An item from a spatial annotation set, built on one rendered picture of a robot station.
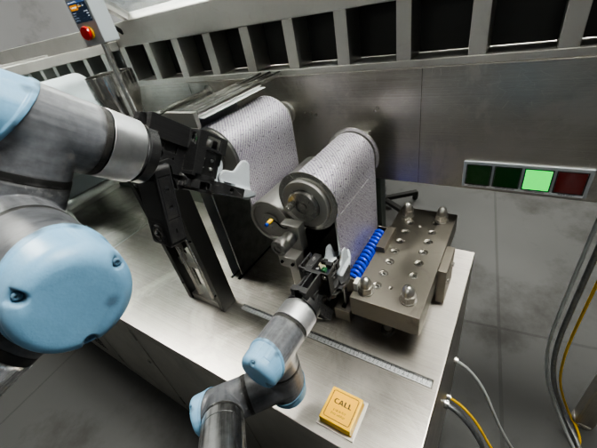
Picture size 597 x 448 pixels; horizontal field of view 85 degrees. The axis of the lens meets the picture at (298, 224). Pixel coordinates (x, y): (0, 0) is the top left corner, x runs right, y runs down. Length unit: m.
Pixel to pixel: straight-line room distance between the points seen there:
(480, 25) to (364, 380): 0.78
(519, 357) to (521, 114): 1.41
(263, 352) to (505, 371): 1.53
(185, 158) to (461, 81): 0.63
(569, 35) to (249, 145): 0.66
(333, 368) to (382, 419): 0.15
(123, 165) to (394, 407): 0.67
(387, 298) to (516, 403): 1.21
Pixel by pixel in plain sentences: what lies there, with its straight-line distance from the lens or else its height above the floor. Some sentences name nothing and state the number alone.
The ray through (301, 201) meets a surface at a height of 1.27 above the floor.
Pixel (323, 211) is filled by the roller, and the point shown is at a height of 1.24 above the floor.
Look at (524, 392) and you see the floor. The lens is 1.95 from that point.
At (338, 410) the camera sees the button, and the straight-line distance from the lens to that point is 0.77.
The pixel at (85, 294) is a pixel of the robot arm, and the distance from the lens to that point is 0.25.
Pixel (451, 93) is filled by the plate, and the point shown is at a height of 1.38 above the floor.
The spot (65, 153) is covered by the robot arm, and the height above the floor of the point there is 1.54.
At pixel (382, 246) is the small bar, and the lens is 0.89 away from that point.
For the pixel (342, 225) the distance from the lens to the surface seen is 0.76.
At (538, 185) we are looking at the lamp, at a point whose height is 1.17.
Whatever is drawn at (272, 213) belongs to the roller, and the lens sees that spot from 0.81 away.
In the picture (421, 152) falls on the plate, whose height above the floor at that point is 1.23.
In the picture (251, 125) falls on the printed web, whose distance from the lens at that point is 0.85.
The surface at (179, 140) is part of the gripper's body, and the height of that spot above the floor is 1.50.
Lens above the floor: 1.62
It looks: 35 degrees down
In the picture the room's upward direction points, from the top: 12 degrees counter-clockwise
